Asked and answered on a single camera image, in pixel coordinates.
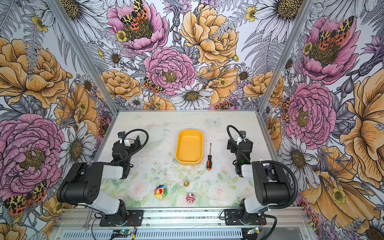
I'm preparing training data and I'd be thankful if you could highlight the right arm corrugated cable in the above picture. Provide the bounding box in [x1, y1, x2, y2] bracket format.
[226, 125, 300, 210]

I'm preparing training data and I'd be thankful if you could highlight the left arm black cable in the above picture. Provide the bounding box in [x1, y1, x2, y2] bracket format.
[118, 128, 150, 166]

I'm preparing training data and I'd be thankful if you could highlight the orange black handled screwdriver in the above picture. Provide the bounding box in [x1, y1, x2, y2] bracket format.
[206, 144, 212, 171]

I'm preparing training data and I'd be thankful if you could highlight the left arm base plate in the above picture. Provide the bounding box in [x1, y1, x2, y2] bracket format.
[99, 210, 144, 227]

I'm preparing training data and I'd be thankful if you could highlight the pink figurine toy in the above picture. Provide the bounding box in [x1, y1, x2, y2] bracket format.
[186, 193, 196, 205]

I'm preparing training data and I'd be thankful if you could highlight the aluminium frame post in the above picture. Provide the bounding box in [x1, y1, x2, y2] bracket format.
[47, 1, 119, 117]
[258, 1, 314, 115]

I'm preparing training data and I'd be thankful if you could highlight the right green circuit board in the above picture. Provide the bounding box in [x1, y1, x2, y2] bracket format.
[247, 227, 260, 235]

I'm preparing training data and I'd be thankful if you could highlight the green circuit board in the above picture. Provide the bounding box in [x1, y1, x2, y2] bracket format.
[111, 229, 135, 239]
[247, 227, 260, 235]

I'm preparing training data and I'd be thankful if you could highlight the yellow plastic bin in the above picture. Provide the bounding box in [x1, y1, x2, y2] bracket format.
[176, 130, 203, 166]

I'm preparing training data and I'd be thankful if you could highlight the aluminium mounting rail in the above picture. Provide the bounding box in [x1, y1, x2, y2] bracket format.
[57, 207, 310, 231]

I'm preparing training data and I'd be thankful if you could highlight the right aluminium frame post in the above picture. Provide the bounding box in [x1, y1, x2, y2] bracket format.
[258, 1, 314, 115]

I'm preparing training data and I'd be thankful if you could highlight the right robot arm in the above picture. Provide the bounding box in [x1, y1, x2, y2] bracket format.
[224, 125, 298, 226]

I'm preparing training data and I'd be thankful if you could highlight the white ventilated cable duct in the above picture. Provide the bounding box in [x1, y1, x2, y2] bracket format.
[56, 228, 243, 240]

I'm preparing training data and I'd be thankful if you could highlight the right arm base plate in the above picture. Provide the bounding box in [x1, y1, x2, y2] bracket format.
[224, 209, 267, 226]

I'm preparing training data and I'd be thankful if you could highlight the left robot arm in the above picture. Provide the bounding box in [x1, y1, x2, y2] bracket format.
[57, 136, 142, 226]

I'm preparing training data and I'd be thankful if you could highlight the rainbow flower toy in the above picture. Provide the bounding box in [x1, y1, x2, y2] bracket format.
[154, 185, 168, 200]

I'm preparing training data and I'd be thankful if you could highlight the left aluminium frame post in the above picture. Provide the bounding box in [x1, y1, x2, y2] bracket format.
[47, 1, 119, 117]

